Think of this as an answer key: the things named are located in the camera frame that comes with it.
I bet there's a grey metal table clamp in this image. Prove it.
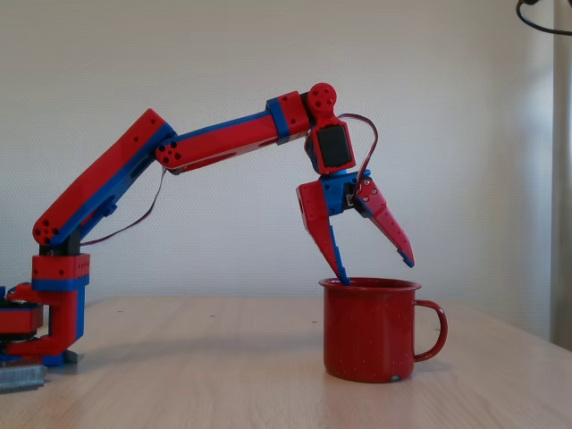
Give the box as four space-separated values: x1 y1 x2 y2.
0 363 48 395

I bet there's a black hanging cable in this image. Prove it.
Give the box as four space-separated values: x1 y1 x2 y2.
515 0 572 38

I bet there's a beige curtain strip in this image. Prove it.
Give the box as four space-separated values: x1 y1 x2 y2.
549 0 572 354

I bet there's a red white servo cable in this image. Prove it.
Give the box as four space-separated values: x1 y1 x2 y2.
337 113 381 198

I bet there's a dark arm servo cable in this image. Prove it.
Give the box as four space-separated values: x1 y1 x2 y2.
79 167 169 247

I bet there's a red enamel mug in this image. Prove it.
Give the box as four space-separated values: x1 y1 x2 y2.
317 276 450 384

